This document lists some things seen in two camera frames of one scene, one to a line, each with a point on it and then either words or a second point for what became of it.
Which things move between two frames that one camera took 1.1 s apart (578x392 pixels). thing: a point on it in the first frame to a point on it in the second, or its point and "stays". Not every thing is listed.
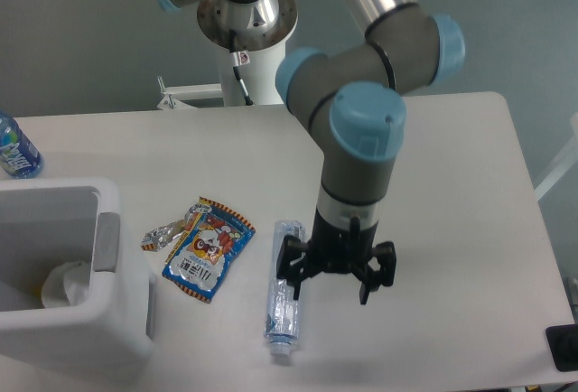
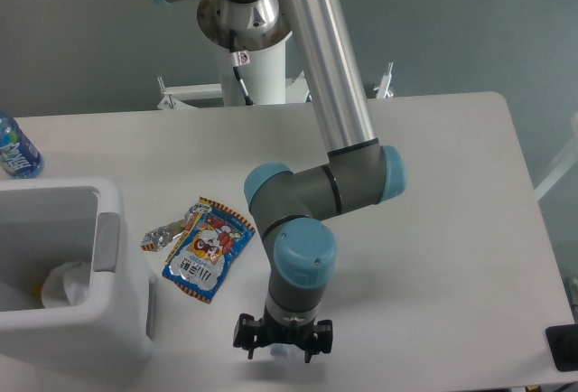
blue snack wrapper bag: (209, 245) stays
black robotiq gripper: (337, 248) to (272, 331)
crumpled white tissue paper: (66, 284) stays
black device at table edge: (563, 342) stays
